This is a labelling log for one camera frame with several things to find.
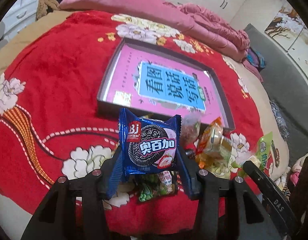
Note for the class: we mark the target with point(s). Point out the pink quilt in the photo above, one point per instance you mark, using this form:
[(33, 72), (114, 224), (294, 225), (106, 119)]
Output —
[(169, 12)]

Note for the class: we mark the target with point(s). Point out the dark shallow box tray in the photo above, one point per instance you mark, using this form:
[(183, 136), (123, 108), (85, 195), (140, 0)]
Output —
[(166, 79)]

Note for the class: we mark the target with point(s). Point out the pink and blue book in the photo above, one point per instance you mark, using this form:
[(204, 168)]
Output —
[(164, 84)]

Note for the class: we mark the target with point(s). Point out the blue Oreo-style cookie packet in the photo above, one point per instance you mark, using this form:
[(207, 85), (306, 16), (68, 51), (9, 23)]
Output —
[(147, 146)]

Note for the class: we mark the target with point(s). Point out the white drawer cabinet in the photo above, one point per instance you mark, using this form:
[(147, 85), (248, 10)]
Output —
[(19, 16)]

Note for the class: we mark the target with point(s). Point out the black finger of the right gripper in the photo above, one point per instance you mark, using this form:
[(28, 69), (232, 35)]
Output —
[(274, 201)]

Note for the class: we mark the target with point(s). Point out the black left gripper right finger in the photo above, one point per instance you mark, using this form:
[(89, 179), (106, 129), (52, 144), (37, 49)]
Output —
[(227, 209)]

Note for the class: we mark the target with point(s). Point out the light green snack packet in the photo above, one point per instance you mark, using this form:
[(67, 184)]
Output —
[(265, 147)]

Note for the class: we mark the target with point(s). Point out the green peas snack packet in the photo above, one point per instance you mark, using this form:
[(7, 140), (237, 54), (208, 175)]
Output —
[(151, 186)]

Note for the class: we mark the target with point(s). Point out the orange biscuit packet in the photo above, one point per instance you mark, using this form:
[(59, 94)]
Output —
[(213, 148)]

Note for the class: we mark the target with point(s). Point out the small dark candy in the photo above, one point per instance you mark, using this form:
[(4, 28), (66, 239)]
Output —
[(190, 153)]

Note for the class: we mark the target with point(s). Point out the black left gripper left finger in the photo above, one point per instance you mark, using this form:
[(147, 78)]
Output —
[(73, 209)]

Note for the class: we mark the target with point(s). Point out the clear red date snack bag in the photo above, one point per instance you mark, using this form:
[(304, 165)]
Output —
[(190, 129)]

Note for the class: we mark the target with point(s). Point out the red floral blanket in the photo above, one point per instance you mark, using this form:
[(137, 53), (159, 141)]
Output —
[(49, 77)]

